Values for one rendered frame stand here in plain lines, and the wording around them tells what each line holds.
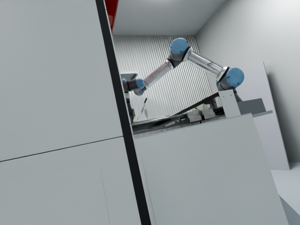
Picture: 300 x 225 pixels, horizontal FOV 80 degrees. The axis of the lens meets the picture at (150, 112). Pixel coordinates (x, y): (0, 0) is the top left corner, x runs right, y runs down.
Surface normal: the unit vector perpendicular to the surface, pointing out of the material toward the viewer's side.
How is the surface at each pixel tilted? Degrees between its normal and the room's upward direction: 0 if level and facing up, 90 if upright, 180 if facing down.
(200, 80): 90
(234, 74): 94
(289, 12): 90
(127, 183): 90
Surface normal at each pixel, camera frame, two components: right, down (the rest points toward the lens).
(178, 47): -0.18, -0.25
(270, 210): 0.31, -0.24
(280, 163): -0.94, 0.00
